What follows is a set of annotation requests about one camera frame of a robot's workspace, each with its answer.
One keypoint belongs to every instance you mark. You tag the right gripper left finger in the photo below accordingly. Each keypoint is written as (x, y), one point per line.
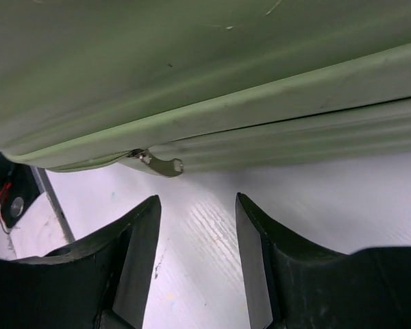
(99, 281)

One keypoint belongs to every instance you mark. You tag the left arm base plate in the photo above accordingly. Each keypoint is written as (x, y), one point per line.
(18, 190)

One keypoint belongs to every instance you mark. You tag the green suitcase with blue lining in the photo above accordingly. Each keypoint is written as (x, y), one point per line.
(218, 84)

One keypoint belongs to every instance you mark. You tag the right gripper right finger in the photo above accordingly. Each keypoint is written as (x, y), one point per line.
(291, 282)

